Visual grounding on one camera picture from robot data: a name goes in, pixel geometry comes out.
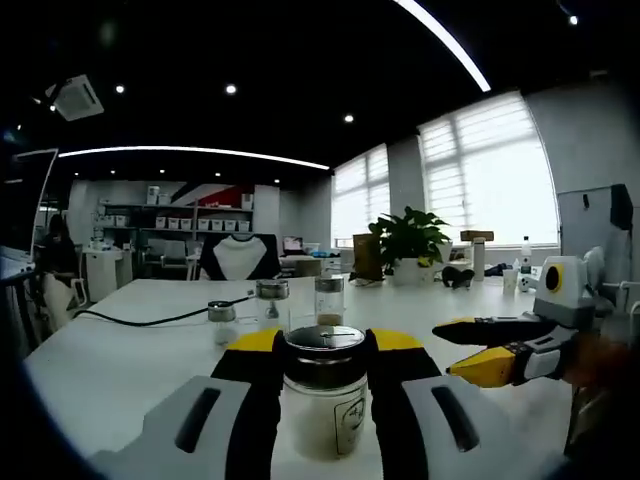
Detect glass seasoning bottle white powder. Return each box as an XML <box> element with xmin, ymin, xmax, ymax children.
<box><xmin>278</xmin><ymin>324</ymin><xmax>375</xmax><ymax>459</ymax></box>
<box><xmin>207</xmin><ymin>299</ymin><xmax>238</xmax><ymax>346</ymax></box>

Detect tall seasoning bottle cream grains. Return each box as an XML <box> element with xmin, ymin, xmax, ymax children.
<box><xmin>255</xmin><ymin>278</ymin><xmax>292</xmax><ymax>332</ymax></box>

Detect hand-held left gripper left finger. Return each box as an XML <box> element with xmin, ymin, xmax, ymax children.
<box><xmin>87</xmin><ymin>327</ymin><xmax>287</xmax><ymax>480</ymax></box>

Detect grey office chair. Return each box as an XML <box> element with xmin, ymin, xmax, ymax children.
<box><xmin>162</xmin><ymin>239</ymin><xmax>194</xmax><ymax>275</ymax></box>

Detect person's right hand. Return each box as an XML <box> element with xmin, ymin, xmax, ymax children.
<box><xmin>566</xmin><ymin>327</ymin><xmax>640</xmax><ymax>396</ymax></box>

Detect white office chair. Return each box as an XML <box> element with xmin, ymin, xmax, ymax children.
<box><xmin>42</xmin><ymin>273</ymin><xmax>85</xmax><ymax>331</ymax></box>

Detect white low cabinet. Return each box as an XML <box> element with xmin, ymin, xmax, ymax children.
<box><xmin>82</xmin><ymin>247</ymin><xmax>134</xmax><ymax>304</ymax></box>

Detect brown paper bag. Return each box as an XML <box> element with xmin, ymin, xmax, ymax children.
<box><xmin>352</xmin><ymin>233</ymin><xmax>386</xmax><ymax>281</ymax></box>

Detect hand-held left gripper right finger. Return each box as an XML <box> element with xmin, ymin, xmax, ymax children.
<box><xmin>363</xmin><ymin>327</ymin><xmax>569</xmax><ymax>480</ymax></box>

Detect dark headphones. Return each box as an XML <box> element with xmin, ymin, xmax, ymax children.
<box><xmin>442</xmin><ymin>265</ymin><xmax>475</xmax><ymax>291</ymax></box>

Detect storage shelf with white bins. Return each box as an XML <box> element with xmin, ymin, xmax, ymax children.
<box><xmin>97</xmin><ymin>184</ymin><xmax>256</xmax><ymax>234</ymax></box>

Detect black hanging cloth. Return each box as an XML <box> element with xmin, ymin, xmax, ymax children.
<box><xmin>609</xmin><ymin>183</ymin><xmax>634</xmax><ymax>231</ymax></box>

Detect long ceiling light strip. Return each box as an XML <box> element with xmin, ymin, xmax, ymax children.
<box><xmin>393</xmin><ymin>0</ymin><xmax>494</xmax><ymax>93</ymax></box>
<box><xmin>58</xmin><ymin>145</ymin><xmax>331</xmax><ymax>171</ymax></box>

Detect ceiling air conditioner unit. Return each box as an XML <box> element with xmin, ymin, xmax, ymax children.
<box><xmin>45</xmin><ymin>74</ymin><xmax>105</xmax><ymax>122</ymax></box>

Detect black power cable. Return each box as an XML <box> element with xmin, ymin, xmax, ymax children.
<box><xmin>74</xmin><ymin>294</ymin><xmax>257</xmax><ymax>329</ymax></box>

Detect grey cabinet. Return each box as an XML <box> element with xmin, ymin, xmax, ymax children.
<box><xmin>557</xmin><ymin>184</ymin><xmax>636</xmax><ymax>274</ymax></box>

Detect white window blinds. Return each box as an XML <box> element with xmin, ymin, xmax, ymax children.
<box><xmin>332</xmin><ymin>144</ymin><xmax>391</xmax><ymax>242</ymax></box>
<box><xmin>418</xmin><ymin>92</ymin><xmax>560</xmax><ymax>247</ymax></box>

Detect tall seasoning bottle brown powder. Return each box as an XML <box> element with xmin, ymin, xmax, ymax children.
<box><xmin>314</xmin><ymin>275</ymin><xmax>346</xmax><ymax>327</ymax></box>

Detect white plant pot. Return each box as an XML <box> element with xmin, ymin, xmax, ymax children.
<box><xmin>394</xmin><ymin>257</ymin><xmax>436</xmax><ymax>287</ymax></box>

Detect green potted plant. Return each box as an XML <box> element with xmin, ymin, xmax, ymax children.
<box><xmin>368</xmin><ymin>205</ymin><xmax>454</xmax><ymax>276</ymax></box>

